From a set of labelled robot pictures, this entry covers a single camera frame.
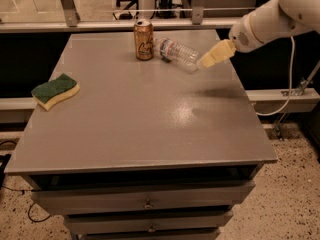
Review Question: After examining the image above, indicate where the lower drawer knob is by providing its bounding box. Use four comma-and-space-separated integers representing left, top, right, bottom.
147, 226, 156, 233

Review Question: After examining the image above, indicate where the clear plastic water bottle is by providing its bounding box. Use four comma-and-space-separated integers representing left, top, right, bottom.
154, 38, 200, 73

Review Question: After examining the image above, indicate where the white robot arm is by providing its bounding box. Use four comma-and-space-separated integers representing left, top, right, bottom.
196, 0, 320, 69

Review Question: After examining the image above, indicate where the upper grey drawer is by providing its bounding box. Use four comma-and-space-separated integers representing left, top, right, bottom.
32, 180, 255, 215

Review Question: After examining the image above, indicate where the upper drawer knob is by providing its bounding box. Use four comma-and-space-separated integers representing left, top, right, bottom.
144, 200, 153, 210

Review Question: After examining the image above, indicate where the lower grey drawer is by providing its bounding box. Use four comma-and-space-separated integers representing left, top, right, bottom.
64, 210, 233, 234

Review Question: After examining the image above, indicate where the drawer knob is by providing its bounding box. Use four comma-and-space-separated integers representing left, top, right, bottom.
144, 200, 153, 210
147, 226, 156, 233

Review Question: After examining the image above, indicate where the orange soda can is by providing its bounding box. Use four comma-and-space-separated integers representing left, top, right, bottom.
134, 19, 154, 61

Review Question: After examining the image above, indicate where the grey drawer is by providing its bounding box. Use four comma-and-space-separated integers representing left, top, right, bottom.
32, 180, 255, 215
64, 210, 233, 234

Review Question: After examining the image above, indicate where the metal floor bracket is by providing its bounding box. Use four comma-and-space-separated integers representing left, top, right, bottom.
273, 60, 320, 141

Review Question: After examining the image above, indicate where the black office chair base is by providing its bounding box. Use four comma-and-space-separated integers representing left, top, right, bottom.
113, 0, 138, 20

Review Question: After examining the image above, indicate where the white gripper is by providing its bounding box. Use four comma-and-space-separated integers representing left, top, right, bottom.
196, 13, 263, 69

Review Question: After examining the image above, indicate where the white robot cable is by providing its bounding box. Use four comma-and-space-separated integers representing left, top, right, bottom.
255, 35, 296, 118

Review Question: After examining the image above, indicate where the grey drawer cabinet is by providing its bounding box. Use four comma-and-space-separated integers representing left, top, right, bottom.
6, 32, 276, 240

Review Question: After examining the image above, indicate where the black floor cable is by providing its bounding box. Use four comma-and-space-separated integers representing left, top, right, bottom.
0, 139, 53, 224

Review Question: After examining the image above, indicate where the metal window rail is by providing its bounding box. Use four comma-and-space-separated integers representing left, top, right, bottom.
0, 17, 240, 34

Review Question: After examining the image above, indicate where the green and yellow sponge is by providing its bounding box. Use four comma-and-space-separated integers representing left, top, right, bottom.
31, 74, 80, 111

